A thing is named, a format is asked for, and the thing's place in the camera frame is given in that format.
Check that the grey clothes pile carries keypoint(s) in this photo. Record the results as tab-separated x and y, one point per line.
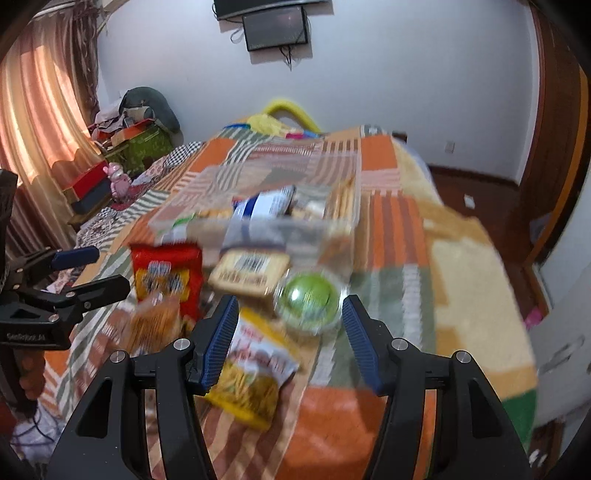
147	99

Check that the pink plush toy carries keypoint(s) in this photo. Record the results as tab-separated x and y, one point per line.
117	182

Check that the white cabinet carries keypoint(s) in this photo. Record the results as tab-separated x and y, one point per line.
563	314

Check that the red snack packet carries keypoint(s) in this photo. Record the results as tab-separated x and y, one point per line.
166	272

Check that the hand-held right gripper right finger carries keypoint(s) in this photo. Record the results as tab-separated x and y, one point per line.
362	344

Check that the tall cracker packet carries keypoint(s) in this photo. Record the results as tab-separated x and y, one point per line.
342	198

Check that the white wall socket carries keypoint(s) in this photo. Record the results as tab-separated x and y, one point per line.
449	147

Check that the clear plastic container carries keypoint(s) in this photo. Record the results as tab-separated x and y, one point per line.
207	184

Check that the green cup in clear dome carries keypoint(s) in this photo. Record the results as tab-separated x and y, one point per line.
307	300

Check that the green patterned box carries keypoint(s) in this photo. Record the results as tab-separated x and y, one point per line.
145	145

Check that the clear cracker packet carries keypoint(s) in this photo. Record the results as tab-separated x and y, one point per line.
154	325

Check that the small wall monitor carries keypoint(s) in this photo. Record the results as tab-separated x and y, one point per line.
275	27

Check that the beige biscuit packet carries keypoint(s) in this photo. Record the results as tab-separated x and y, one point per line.
249	272

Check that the yellow snack packet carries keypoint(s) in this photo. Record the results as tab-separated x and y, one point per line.
258	369

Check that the orange curtain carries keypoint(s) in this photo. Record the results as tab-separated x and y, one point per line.
41	115

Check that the green and white packet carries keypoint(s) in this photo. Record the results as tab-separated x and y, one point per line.
179	226

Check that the red box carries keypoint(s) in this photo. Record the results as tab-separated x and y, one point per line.
90	184

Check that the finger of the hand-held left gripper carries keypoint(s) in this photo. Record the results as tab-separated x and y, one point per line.
101	290
74	257

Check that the blue and white packet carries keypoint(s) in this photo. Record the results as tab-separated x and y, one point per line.
263	203

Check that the yellow plastic object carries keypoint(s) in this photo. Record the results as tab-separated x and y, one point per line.
281	108

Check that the wooden door frame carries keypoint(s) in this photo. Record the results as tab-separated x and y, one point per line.
554	115

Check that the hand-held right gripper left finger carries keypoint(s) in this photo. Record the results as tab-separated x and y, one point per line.
219	344

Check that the black wall television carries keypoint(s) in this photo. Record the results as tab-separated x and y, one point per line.
258	7

